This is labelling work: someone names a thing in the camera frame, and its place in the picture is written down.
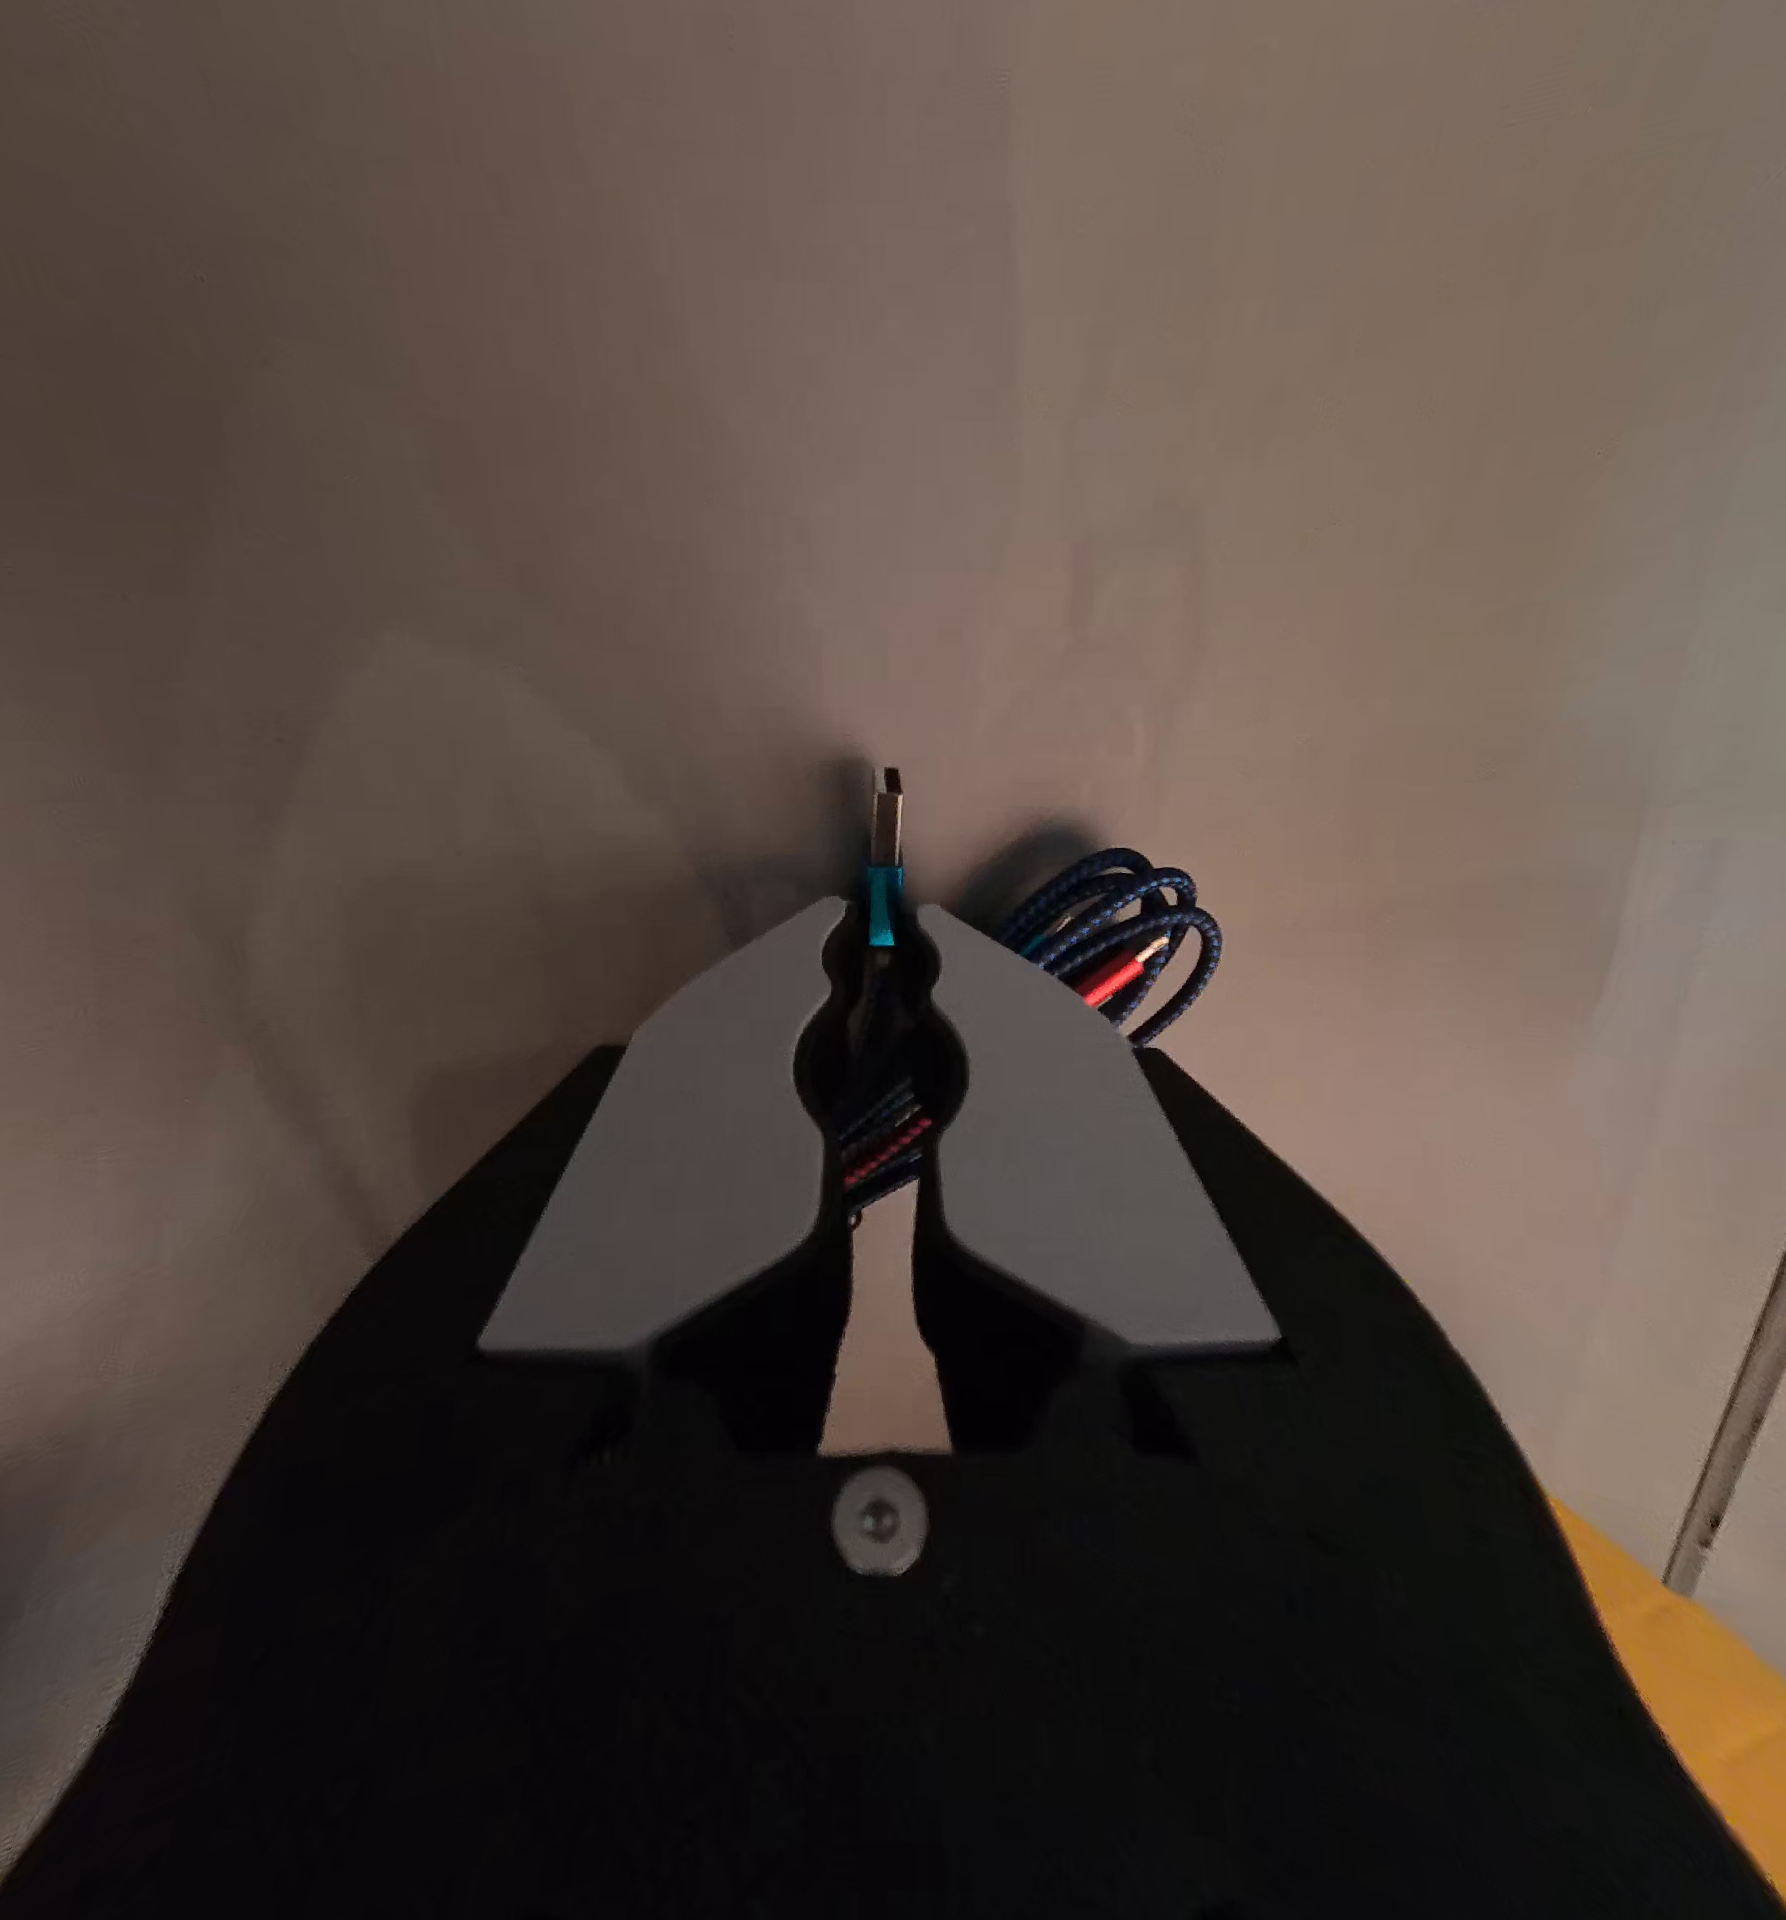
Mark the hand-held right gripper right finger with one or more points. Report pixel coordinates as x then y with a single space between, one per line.
1089 1185

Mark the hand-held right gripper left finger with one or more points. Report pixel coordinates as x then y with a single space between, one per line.
684 1185

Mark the yellow plastic bin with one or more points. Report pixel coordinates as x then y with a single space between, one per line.
1720 1724

